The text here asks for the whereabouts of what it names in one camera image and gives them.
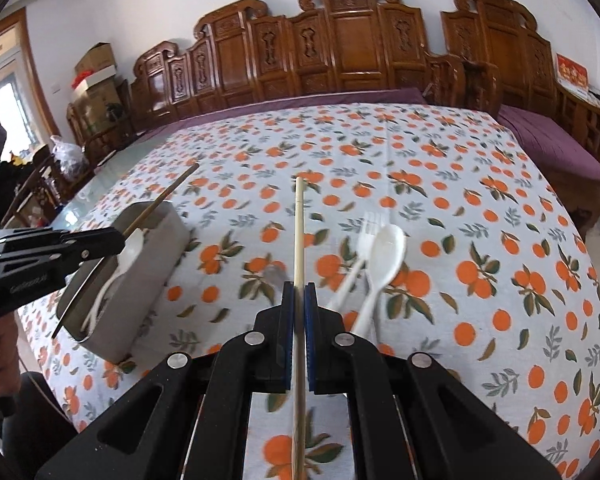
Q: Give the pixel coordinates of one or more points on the white plastic bag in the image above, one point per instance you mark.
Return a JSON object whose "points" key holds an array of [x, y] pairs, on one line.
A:
{"points": [[69, 157]]}

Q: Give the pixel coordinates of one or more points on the white plastic spoon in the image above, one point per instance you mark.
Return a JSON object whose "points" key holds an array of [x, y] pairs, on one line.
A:
{"points": [[387, 257], [131, 252]]}

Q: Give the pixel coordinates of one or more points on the large printed cardboard box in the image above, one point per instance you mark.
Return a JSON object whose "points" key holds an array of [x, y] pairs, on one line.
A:
{"points": [[100, 105]]}

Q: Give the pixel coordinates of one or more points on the person's left hand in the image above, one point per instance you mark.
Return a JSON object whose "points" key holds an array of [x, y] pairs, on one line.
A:
{"points": [[2, 355]]}

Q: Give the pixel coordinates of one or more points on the orange fruit print tablecloth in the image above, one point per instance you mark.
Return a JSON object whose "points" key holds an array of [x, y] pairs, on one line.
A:
{"points": [[430, 185]]}

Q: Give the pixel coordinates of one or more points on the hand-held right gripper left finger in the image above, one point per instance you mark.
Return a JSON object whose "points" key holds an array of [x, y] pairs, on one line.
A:
{"points": [[287, 335]]}

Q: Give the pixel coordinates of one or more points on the white and red box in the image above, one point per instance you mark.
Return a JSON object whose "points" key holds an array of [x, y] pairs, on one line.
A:
{"points": [[92, 79]]}

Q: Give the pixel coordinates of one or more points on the long purple seat cushion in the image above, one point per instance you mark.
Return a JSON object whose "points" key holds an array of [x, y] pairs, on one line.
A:
{"points": [[330, 100]]}

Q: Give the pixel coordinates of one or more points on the carved wooden sofa bench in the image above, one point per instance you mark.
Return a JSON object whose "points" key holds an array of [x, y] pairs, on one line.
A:
{"points": [[305, 45]]}

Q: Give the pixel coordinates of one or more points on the small carved wooden chair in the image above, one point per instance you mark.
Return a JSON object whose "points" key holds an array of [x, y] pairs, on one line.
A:
{"points": [[100, 135]]}

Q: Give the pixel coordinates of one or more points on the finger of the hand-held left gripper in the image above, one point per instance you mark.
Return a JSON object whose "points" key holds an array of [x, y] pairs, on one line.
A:
{"points": [[70, 240], [35, 275]]}

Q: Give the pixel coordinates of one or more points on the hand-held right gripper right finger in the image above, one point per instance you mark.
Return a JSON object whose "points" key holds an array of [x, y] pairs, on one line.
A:
{"points": [[310, 335]]}

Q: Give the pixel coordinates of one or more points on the wooden chopstick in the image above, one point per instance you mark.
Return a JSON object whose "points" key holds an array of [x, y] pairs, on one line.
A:
{"points": [[172, 187], [298, 235]]}

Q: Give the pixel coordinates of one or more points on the white plastic fork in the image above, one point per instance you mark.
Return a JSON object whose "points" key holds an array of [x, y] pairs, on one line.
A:
{"points": [[362, 245]]}

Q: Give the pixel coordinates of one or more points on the brown cardboard box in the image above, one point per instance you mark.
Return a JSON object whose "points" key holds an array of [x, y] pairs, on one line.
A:
{"points": [[95, 57]]}

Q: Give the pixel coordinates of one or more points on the carved wooden armchair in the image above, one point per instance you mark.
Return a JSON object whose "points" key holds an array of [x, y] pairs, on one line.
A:
{"points": [[500, 45]]}

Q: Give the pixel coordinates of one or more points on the rectangular metal tray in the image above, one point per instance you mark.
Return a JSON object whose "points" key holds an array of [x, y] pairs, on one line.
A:
{"points": [[145, 290]]}

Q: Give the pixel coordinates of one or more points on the square purple seat cushion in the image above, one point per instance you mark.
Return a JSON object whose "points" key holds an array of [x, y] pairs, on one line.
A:
{"points": [[550, 145]]}

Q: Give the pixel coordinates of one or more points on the wood framed glass door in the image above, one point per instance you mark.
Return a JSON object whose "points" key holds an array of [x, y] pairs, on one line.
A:
{"points": [[10, 85]]}

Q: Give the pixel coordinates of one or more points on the red desk calendar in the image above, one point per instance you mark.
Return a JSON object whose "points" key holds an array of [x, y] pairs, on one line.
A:
{"points": [[572, 72]]}

